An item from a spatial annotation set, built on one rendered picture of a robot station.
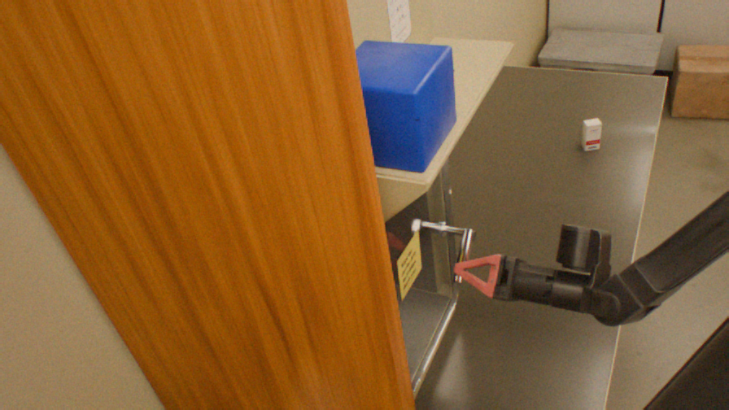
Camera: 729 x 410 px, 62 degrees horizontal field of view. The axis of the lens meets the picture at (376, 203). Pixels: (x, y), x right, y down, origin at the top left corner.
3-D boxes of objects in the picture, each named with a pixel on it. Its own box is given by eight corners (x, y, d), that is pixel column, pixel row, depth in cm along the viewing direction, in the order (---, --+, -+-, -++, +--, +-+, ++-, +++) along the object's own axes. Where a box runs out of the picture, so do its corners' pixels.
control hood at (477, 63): (339, 238, 68) (323, 167, 62) (438, 98, 90) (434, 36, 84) (434, 259, 64) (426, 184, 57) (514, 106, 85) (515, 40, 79)
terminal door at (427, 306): (390, 433, 95) (348, 246, 70) (455, 295, 115) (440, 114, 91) (395, 434, 94) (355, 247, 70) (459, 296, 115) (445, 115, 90)
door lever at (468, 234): (435, 277, 100) (430, 277, 97) (447, 221, 100) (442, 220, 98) (466, 285, 97) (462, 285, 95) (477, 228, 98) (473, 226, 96)
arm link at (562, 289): (590, 318, 86) (593, 311, 91) (597, 271, 86) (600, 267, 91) (541, 307, 89) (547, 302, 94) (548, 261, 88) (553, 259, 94)
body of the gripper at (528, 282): (503, 255, 89) (553, 264, 86) (515, 259, 99) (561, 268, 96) (495, 298, 89) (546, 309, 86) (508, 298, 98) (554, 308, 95)
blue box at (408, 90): (334, 161, 63) (318, 83, 57) (375, 112, 69) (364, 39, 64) (424, 175, 59) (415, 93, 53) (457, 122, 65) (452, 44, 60)
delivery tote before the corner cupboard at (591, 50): (534, 109, 351) (536, 56, 331) (553, 76, 379) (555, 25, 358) (645, 122, 325) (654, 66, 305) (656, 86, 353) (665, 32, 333)
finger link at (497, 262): (455, 246, 94) (514, 256, 91) (465, 249, 101) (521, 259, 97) (447, 288, 94) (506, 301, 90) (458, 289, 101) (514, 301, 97)
